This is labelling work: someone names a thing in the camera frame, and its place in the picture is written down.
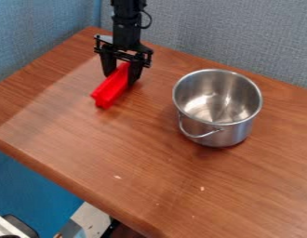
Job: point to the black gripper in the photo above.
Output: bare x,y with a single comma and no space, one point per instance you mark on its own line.
123,46

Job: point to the red plastic block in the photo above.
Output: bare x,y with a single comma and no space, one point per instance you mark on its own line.
112,87

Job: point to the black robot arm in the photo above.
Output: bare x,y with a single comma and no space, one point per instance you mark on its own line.
129,8

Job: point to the stainless steel pot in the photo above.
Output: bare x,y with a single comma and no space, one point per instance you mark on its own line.
217,103

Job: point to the white grey object under table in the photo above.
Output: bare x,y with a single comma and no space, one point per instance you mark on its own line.
86,224

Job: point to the black white object bottom left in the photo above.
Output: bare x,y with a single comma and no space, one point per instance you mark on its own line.
14,228

